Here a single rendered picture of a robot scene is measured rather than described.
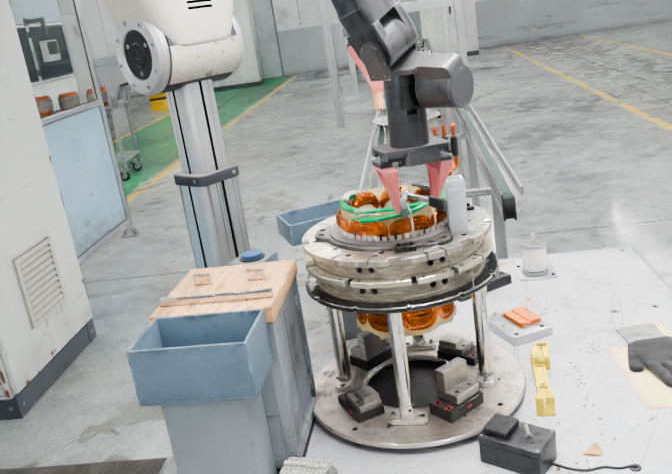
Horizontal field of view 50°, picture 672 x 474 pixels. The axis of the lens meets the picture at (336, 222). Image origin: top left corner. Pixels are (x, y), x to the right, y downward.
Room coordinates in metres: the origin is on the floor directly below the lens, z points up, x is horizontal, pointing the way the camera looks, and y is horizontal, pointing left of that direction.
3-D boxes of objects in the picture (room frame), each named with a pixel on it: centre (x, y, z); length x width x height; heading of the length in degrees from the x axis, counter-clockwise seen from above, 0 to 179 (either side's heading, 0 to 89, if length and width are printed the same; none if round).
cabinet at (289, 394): (1.07, 0.19, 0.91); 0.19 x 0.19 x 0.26; 80
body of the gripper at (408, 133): (1.02, -0.12, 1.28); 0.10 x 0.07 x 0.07; 101
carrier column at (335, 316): (1.19, 0.03, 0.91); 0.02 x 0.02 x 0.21
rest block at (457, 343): (1.22, -0.19, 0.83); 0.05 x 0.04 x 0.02; 49
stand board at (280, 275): (1.07, 0.19, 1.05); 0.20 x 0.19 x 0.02; 170
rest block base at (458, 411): (1.05, -0.15, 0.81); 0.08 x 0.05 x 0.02; 127
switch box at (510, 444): (0.92, -0.22, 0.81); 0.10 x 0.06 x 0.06; 49
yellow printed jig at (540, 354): (1.12, -0.32, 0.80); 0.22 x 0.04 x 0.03; 166
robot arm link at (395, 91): (1.02, -0.13, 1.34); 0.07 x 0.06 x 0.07; 45
